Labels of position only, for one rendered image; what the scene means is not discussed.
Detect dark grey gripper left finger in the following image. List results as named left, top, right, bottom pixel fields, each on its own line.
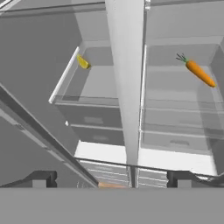
left=0, top=170, right=58, bottom=189

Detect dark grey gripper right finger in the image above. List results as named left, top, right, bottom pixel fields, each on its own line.
left=166, top=170, right=224, bottom=189

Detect grey freezer door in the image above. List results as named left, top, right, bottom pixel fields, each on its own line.
left=0, top=83, right=100, bottom=189

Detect grey fridge drawer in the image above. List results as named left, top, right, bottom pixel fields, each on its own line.
left=139, top=130, right=218, bottom=156

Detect grey freezer drawer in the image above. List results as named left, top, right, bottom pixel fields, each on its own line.
left=55, top=103, right=123, bottom=130
left=69, top=124, right=126, bottom=147

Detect glass fridge shelf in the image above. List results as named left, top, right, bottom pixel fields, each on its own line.
left=139, top=43, right=224, bottom=113

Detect glass freezer shelf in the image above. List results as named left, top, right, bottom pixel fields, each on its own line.
left=48, top=45, right=121, bottom=109

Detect grey side-by-side fridge freezer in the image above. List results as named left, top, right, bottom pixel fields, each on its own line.
left=0, top=0, right=224, bottom=189

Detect orange carrot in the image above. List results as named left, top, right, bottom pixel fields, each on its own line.
left=175, top=52, right=218, bottom=88

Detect yellow lemon wedge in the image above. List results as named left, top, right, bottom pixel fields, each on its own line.
left=76, top=53, right=92, bottom=70

